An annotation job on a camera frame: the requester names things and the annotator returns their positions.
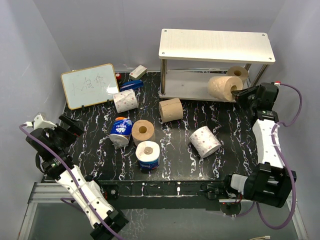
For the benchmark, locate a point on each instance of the white green cardboard box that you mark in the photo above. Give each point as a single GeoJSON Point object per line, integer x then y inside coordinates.
{"type": "Point", "coordinates": [138, 72]}

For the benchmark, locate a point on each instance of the white two-tier shelf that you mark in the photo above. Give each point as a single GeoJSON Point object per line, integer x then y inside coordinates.
{"type": "Point", "coordinates": [231, 47]}

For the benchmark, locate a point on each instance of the blue stapler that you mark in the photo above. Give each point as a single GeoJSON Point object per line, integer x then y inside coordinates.
{"type": "Point", "coordinates": [131, 85]}

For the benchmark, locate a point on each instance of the white red-dotted roll rear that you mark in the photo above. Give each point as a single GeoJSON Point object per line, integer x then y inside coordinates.
{"type": "Point", "coordinates": [125, 101]}

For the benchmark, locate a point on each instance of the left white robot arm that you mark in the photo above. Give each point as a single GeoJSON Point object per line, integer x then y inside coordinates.
{"type": "Point", "coordinates": [52, 158]}

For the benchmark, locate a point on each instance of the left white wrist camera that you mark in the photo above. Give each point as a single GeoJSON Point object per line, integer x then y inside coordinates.
{"type": "Point", "coordinates": [40, 122]}

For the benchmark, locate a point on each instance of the blue wrapped roll upright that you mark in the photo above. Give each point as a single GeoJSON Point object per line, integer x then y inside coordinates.
{"type": "Point", "coordinates": [148, 155]}

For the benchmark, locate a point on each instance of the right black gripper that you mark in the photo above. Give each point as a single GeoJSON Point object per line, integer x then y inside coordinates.
{"type": "Point", "coordinates": [241, 95]}

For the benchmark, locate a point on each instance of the white red-dotted roll right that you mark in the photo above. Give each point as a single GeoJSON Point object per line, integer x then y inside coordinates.
{"type": "Point", "coordinates": [204, 141]}

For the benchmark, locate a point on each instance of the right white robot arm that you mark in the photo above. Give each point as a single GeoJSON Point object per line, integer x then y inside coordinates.
{"type": "Point", "coordinates": [270, 181]}

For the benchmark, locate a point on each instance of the brown roll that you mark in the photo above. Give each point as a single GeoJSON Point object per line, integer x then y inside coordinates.
{"type": "Point", "coordinates": [238, 71]}
{"type": "Point", "coordinates": [170, 110]}
{"type": "Point", "coordinates": [143, 130]}
{"type": "Point", "coordinates": [221, 87]}

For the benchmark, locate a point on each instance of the small red cap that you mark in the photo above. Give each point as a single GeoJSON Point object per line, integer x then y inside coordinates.
{"type": "Point", "coordinates": [118, 76]}

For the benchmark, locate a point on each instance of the blue wrapped roll lying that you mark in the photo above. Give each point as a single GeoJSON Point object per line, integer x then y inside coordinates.
{"type": "Point", "coordinates": [121, 132]}

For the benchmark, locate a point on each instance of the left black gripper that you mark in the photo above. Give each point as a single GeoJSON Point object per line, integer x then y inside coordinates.
{"type": "Point", "coordinates": [72, 131]}

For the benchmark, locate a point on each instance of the white red-dotted roll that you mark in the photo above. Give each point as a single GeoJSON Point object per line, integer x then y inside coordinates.
{"type": "Point", "coordinates": [125, 101]}
{"type": "Point", "coordinates": [204, 141]}

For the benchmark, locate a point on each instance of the small framed whiteboard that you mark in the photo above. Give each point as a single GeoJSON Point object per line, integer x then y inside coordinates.
{"type": "Point", "coordinates": [89, 86]}

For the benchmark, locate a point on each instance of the aluminium front rail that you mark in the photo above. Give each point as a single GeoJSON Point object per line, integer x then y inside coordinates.
{"type": "Point", "coordinates": [152, 218]}

